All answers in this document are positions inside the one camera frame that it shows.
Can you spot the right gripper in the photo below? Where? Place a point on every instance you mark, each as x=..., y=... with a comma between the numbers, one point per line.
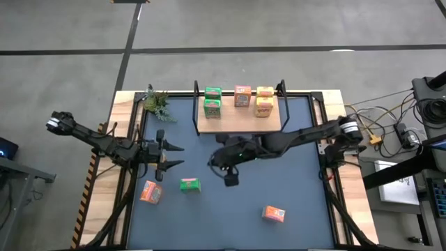
x=233, y=157

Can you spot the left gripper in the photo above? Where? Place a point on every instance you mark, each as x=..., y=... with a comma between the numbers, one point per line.
x=159, y=157

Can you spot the green Apple Jacks cereal box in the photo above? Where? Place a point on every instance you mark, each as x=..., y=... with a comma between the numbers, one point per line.
x=212, y=109
x=213, y=92
x=190, y=185

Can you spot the orange Mini Wheats cereal box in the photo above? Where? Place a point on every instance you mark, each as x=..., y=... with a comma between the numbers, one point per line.
x=151, y=192
x=243, y=97
x=273, y=213

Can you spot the yellow Corn Pops cereal box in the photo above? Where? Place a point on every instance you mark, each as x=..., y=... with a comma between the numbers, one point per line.
x=264, y=106
x=265, y=91

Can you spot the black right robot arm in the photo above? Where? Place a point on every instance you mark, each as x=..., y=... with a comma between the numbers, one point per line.
x=306, y=134

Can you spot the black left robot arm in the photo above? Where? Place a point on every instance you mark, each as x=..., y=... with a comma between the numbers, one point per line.
x=90, y=134

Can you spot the small green artificial plant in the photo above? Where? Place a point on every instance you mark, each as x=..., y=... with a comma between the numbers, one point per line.
x=156, y=102

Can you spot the light wooden side board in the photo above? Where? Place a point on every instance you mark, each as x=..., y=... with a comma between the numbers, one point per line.
x=97, y=209
x=362, y=209

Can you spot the yellow black hazard tape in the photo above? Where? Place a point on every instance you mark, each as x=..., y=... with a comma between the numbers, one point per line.
x=79, y=223

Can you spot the grey metal desk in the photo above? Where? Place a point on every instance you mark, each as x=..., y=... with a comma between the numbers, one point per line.
x=31, y=173

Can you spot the black monitor with blue light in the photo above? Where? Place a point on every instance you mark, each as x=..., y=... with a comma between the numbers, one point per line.
x=8, y=148

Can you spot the white paper sheet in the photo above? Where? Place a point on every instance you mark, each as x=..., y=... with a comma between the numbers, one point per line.
x=397, y=191

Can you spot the black diagonal beam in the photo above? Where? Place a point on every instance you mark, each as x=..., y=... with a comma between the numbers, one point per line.
x=400, y=171

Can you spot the black power adapter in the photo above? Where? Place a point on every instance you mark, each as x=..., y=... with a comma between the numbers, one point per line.
x=404, y=134

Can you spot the small black object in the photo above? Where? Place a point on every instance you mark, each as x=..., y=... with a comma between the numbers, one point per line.
x=414, y=240

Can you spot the black equipment stand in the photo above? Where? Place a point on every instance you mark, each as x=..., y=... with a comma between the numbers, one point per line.
x=423, y=90

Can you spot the keyboard with coloured keys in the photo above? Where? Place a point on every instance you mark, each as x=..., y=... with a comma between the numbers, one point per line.
x=439, y=195

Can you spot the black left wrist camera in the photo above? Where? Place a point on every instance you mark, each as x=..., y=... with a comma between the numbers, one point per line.
x=152, y=148

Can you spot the wooden shelf with black frame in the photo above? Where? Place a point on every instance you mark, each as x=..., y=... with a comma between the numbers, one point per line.
x=240, y=122

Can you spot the black metal table frame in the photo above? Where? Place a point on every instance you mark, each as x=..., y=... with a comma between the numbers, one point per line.
x=138, y=97

